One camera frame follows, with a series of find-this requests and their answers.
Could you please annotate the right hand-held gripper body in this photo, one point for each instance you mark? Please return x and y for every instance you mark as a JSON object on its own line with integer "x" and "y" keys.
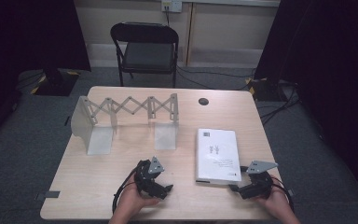
{"x": 258, "y": 183}

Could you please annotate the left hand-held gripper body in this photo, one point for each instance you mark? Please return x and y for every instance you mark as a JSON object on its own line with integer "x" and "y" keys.
{"x": 147, "y": 177}

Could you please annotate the white book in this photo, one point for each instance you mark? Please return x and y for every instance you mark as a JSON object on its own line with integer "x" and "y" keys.
{"x": 218, "y": 146}

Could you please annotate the white expandable metal book rack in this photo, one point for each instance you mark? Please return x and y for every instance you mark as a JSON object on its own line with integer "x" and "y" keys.
{"x": 101, "y": 140}

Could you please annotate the person's left hand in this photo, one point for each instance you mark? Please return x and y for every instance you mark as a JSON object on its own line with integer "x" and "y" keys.
{"x": 133, "y": 200}

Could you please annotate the person's right hand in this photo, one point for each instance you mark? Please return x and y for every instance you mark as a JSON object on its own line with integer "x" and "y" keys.
{"x": 275, "y": 203}

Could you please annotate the black stand base yellow tape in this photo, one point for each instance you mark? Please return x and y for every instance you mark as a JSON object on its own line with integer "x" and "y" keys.
{"x": 268, "y": 88}
{"x": 56, "y": 82}

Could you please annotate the grey tape strip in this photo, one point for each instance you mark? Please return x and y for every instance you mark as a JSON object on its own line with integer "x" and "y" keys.
{"x": 48, "y": 195}

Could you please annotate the black folding chair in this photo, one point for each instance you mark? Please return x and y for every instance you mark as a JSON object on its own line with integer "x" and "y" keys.
{"x": 147, "y": 53}

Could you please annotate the dark curtain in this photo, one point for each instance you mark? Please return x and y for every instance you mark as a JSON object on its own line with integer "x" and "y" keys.
{"x": 28, "y": 31}
{"x": 329, "y": 62}

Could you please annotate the white wall socket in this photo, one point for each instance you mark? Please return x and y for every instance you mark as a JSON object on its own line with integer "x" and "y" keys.
{"x": 171, "y": 5}

